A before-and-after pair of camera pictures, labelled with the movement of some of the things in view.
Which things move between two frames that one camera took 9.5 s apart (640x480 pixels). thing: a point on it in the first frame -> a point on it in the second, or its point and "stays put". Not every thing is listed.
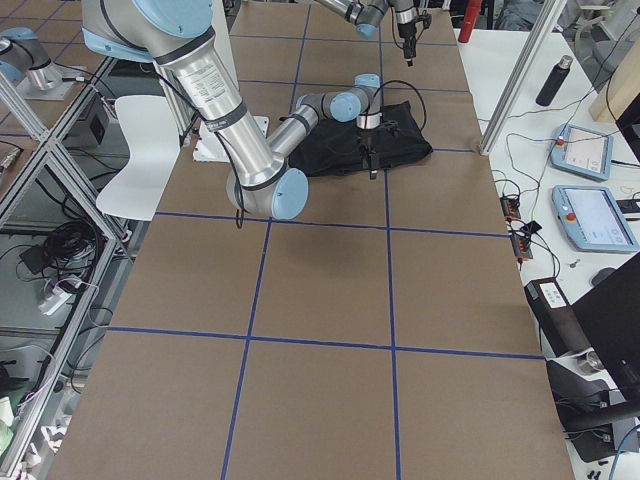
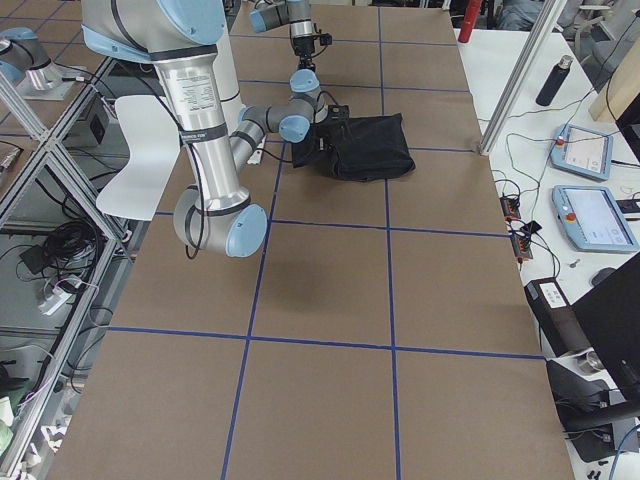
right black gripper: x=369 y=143 -> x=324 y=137
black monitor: x=607 y=313 stays put
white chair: x=152 y=129 stays put
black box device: x=555 y=317 stays put
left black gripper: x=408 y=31 -> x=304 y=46
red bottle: x=470 y=19 stays put
